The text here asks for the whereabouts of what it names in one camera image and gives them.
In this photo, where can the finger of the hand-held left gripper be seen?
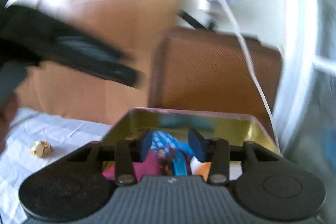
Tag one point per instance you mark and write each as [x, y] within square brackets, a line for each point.
[99, 58]

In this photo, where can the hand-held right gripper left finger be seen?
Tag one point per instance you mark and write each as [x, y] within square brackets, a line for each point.
[147, 146]

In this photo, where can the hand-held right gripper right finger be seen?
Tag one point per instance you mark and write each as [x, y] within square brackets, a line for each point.
[197, 146]

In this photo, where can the blue polka dot bow headband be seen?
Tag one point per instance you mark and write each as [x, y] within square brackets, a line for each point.
[179, 163]

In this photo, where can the pink tin box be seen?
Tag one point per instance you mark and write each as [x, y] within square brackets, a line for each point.
[178, 120]

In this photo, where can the brown cardboard sheet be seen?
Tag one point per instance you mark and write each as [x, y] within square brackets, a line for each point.
[105, 3]

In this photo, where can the brown textured chair back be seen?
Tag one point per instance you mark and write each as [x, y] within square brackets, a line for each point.
[210, 71]

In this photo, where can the white wrinkled bed sheet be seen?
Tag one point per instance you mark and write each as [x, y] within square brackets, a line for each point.
[52, 132]

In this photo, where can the small gold trinket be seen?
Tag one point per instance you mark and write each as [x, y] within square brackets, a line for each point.
[40, 148]

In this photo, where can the white window frame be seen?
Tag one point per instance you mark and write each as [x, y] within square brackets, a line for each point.
[299, 43]

